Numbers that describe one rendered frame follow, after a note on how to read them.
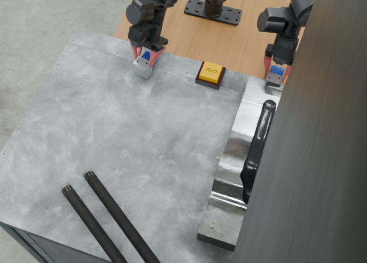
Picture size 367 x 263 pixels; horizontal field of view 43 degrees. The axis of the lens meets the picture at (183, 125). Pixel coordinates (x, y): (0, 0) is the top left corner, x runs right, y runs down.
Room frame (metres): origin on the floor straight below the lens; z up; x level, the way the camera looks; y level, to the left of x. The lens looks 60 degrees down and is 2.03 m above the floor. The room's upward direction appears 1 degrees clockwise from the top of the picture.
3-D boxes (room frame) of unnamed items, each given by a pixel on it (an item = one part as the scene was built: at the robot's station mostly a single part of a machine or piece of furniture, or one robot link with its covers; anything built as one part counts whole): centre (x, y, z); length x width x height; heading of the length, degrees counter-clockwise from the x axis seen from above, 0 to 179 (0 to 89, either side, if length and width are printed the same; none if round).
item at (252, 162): (0.56, -0.26, 0.92); 0.35 x 0.16 x 0.09; 162
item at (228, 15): (1.17, -0.10, 0.84); 0.20 x 0.07 x 0.08; 74
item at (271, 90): (0.78, -0.27, 0.87); 0.05 x 0.05 x 0.04; 72
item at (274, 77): (0.89, -0.30, 0.83); 0.13 x 0.05 x 0.05; 160
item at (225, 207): (0.55, -0.24, 0.87); 0.50 x 0.26 x 0.14; 162
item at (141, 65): (0.94, 0.11, 0.83); 0.13 x 0.05 x 0.05; 151
